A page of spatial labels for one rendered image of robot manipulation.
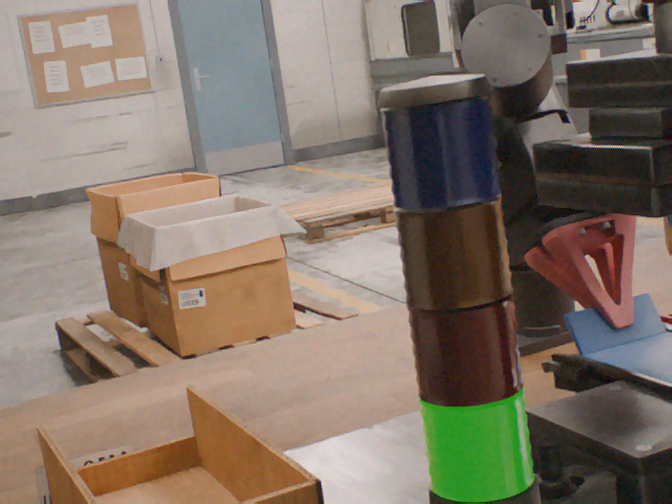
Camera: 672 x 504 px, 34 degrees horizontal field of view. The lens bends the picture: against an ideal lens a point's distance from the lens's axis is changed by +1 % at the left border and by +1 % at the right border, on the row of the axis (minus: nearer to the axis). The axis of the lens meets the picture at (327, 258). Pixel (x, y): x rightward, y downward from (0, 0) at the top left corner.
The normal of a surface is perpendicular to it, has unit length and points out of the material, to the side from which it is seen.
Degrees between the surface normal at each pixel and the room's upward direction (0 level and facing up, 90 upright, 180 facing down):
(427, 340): 76
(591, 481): 0
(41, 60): 90
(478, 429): 104
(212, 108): 90
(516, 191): 91
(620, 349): 0
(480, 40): 65
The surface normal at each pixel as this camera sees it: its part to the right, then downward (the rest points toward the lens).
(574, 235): 0.40, -0.04
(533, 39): -0.22, -0.21
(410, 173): -0.64, 0.00
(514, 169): -0.89, 0.22
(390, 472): -0.15, -0.97
